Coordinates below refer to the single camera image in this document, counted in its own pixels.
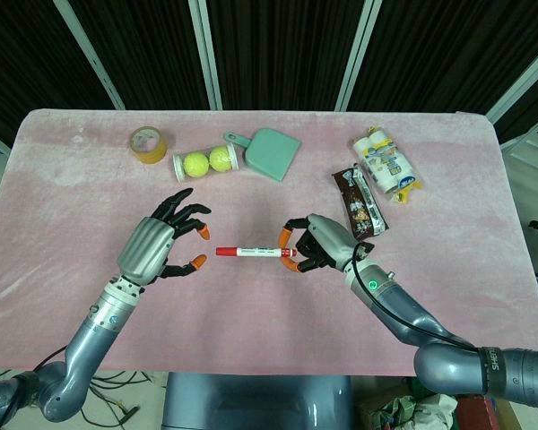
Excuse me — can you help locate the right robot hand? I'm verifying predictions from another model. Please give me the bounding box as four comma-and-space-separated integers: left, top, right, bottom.
280, 213, 375, 274

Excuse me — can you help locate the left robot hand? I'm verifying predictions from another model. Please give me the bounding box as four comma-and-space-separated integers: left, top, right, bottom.
117, 187, 213, 286

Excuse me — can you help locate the white marker pen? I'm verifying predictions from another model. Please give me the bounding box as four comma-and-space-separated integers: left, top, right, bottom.
233, 245, 297, 260

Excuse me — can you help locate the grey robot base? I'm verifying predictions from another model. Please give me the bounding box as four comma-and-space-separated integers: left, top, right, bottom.
160, 372, 355, 430

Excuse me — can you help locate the brown snack wrapper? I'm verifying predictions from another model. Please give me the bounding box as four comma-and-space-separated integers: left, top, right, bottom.
331, 165, 391, 239

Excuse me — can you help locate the pink table cloth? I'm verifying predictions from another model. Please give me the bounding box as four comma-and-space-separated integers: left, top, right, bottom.
0, 108, 538, 378

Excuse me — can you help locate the yellow tennis ball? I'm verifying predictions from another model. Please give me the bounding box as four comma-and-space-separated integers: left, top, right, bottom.
208, 147, 234, 173
182, 152, 209, 177

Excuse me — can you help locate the white yellow tissue pack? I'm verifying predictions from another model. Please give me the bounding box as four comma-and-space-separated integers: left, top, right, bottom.
351, 126, 423, 206

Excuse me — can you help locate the yellow packing tape roll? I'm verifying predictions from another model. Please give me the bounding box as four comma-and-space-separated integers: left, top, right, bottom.
130, 125, 168, 166

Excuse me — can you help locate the clear tennis ball tube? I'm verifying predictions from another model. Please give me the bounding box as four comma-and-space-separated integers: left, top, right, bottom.
172, 143, 242, 183

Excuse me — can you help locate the green plastic dustpan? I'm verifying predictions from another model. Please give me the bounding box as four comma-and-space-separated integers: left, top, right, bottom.
223, 127, 302, 184

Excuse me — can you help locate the black folding screen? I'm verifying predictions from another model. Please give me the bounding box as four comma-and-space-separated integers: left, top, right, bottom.
0, 0, 538, 144

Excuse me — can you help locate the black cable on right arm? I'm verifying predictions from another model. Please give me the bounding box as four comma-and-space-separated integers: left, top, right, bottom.
351, 244, 479, 350

